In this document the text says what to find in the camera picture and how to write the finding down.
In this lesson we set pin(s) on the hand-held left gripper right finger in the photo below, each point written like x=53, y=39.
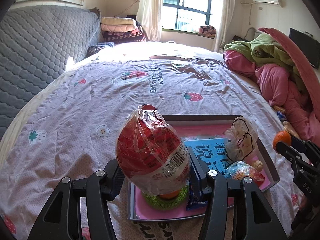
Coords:
x=197, y=177

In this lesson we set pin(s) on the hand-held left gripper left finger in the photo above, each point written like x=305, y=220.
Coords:
x=110, y=177

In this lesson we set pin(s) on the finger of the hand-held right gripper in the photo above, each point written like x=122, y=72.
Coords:
x=290, y=155
x=305, y=142

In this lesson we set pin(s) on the small orange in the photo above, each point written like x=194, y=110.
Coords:
x=170, y=195
x=281, y=138

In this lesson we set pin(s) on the blue snack packet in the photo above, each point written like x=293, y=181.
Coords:
x=193, y=202

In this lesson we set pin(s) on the plastic-wrapped red toy egg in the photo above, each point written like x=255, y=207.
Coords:
x=242, y=173

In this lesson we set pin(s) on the red snack packet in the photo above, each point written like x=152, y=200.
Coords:
x=150, y=155

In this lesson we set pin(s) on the grey shallow cardboard box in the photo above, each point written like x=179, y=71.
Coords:
x=200, y=118

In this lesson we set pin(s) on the large yellow snack packet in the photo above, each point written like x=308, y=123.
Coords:
x=290, y=128

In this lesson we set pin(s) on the pink and blue book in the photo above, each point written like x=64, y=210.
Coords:
x=210, y=150

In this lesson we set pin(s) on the blue candy wrapper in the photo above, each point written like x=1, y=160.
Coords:
x=281, y=116

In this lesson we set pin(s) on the small yellow snack packet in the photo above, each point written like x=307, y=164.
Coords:
x=280, y=108

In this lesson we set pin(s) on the pink quilt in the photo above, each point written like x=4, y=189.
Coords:
x=280, y=85

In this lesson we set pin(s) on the black television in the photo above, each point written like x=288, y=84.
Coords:
x=305, y=45

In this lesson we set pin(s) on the green jacket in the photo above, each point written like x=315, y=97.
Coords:
x=270, y=50

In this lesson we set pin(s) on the black electronic device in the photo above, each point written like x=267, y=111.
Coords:
x=240, y=39

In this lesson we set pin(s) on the dark patterned folded blanket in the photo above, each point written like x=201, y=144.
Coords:
x=123, y=37

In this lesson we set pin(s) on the grey quilted headboard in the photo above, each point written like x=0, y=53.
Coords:
x=37, y=55

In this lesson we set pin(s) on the floral folded blanket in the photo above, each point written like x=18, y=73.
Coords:
x=207, y=30

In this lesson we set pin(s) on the pink folded blanket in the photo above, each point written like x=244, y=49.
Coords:
x=120, y=29

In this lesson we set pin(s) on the cream curtain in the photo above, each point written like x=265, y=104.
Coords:
x=150, y=10
x=223, y=12

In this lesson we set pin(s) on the cream folded blanket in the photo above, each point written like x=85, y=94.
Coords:
x=117, y=21

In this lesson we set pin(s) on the black cloth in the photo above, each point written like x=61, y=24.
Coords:
x=131, y=17

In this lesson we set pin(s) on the window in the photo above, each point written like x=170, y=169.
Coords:
x=187, y=2

